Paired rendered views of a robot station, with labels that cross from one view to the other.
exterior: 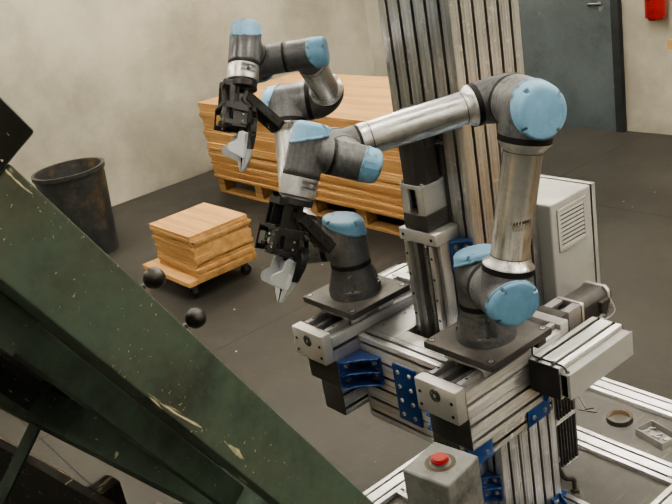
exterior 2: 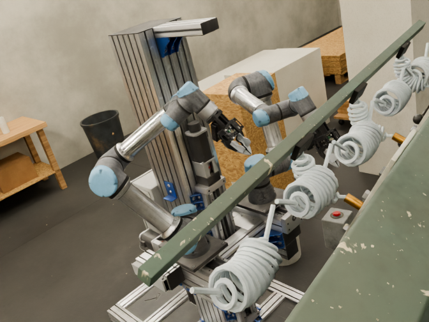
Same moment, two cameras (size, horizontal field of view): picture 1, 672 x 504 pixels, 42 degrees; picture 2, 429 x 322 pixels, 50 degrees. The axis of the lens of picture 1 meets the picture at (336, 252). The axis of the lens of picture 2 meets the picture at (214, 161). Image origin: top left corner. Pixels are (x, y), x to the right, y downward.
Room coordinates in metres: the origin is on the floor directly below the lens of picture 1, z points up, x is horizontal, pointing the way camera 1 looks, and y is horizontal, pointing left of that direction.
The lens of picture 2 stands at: (2.15, 1.77, 2.27)
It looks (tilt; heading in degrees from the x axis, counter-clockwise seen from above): 24 degrees down; 268
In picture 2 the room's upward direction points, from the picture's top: 15 degrees counter-clockwise
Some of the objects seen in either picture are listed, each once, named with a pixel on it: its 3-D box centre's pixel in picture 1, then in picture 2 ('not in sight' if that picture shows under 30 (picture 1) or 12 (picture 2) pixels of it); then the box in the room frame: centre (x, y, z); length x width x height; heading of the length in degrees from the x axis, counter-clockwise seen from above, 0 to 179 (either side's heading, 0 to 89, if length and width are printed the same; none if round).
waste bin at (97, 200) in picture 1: (78, 210); not in sight; (6.15, 1.80, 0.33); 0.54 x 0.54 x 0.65
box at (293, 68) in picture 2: not in sight; (279, 99); (1.05, -3.42, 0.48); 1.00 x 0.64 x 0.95; 36
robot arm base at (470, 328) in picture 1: (484, 316); (260, 189); (1.89, -0.33, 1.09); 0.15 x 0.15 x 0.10
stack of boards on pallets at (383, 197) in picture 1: (349, 143); not in sight; (6.41, -0.24, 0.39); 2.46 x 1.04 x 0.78; 36
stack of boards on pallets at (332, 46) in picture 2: not in sight; (353, 46); (-0.90, -5.83, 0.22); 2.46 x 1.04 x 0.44; 36
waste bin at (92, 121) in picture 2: not in sight; (107, 139); (3.30, -4.13, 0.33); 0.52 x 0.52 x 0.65
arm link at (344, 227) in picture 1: (343, 237); (186, 220); (2.29, -0.03, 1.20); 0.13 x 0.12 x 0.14; 81
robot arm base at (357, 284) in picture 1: (352, 274); (192, 239); (2.29, -0.04, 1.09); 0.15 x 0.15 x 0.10
